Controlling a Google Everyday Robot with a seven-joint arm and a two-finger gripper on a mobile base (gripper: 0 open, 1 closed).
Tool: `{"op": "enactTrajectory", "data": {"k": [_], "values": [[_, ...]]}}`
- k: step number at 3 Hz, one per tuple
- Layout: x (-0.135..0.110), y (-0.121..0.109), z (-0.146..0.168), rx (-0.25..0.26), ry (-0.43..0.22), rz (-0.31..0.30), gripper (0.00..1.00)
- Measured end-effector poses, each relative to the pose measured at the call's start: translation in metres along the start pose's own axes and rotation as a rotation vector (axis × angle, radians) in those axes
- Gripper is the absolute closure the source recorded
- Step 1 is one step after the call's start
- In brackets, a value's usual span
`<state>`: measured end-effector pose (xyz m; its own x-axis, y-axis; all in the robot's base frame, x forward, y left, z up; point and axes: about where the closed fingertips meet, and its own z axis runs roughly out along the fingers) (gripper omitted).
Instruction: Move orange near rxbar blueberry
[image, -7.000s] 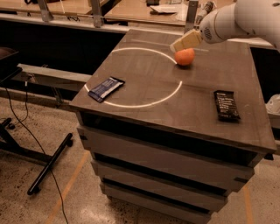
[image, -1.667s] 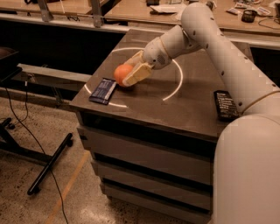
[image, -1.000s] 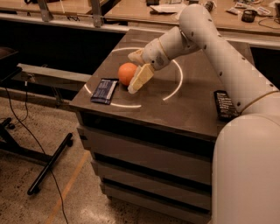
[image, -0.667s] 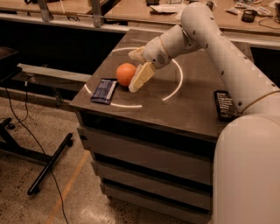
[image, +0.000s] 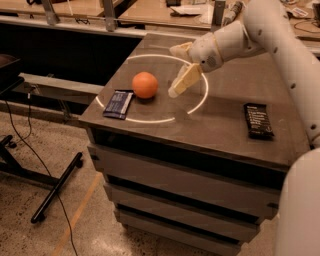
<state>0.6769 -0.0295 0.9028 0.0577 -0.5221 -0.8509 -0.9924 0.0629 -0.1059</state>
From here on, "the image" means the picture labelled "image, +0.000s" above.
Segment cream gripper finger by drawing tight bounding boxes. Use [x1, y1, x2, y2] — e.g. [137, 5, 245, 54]
[168, 63, 202, 98]
[169, 42, 192, 62]

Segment rolled grey tube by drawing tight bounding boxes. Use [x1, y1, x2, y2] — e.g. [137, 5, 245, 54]
[222, 1, 243, 26]

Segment black rxbar chocolate wrapper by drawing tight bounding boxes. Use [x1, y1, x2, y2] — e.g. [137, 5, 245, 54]
[243, 103, 274, 139]

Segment wooden background desk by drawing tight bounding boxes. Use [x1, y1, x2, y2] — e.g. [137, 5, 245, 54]
[0, 0, 127, 18]
[119, 0, 320, 41]

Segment papers on desk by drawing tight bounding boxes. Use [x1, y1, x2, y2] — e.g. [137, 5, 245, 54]
[170, 4, 213, 24]

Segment black rolling stand base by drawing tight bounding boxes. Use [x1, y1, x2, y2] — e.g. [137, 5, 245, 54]
[0, 135, 83, 224]

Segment black floor cable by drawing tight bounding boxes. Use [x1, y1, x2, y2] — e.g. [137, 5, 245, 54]
[4, 87, 80, 256]

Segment grey metal post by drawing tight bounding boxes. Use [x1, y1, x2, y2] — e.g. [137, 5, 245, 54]
[211, 0, 226, 32]

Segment grey drawer cabinet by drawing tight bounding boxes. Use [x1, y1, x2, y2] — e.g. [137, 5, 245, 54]
[81, 34, 309, 256]

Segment wooden background desk right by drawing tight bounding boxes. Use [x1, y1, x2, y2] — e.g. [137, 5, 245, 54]
[119, 0, 320, 41]

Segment orange fruit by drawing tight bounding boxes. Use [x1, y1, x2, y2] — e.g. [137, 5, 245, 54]
[132, 72, 158, 99]

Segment wooden background desk left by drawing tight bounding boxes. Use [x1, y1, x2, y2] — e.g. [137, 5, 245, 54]
[0, 0, 127, 18]

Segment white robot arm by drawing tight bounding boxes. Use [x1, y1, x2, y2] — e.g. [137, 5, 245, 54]
[168, 0, 320, 256]

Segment blue rxbar blueberry wrapper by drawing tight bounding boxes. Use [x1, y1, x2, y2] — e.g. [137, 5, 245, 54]
[103, 90, 134, 120]

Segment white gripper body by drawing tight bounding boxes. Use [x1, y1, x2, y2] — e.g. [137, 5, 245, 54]
[189, 34, 223, 73]

